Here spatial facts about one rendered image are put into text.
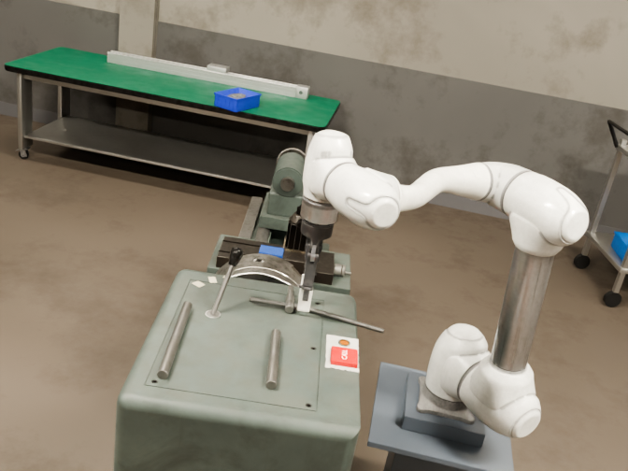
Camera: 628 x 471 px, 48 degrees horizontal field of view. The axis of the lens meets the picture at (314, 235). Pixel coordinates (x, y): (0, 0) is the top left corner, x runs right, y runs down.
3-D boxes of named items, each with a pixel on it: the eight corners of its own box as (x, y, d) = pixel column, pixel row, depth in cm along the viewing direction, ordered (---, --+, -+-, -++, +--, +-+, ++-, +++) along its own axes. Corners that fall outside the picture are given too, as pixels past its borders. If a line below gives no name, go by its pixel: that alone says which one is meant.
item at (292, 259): (306, 275, 255) (307, 263, 253) (278, 271, 255) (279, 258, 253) (308, 250, 274) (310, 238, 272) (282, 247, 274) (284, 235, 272)
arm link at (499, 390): (493, 394, 222) (544, 440, 205) (452, 409, 214) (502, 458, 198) (547, 164, 186) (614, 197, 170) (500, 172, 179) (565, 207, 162)
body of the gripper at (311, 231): (334, 228, 163) (327, 264, 166) (335, 214, 170) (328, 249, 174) (301, 223, 162) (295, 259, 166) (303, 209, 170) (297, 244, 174)
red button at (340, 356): (356, 371, 158) (358, 363, 157) (329, 367, 158) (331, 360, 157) (356, 356, 163) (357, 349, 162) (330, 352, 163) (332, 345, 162)
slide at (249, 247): (332, 285, 261) (334, 274, 259) (215, 266, 260) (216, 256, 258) (333, 263, 277) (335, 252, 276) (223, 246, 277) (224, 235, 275)
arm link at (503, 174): (472, 150, 189) (507, 169, 178) (520, 155, 198) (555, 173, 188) (457, 196, 193) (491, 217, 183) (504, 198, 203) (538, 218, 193)
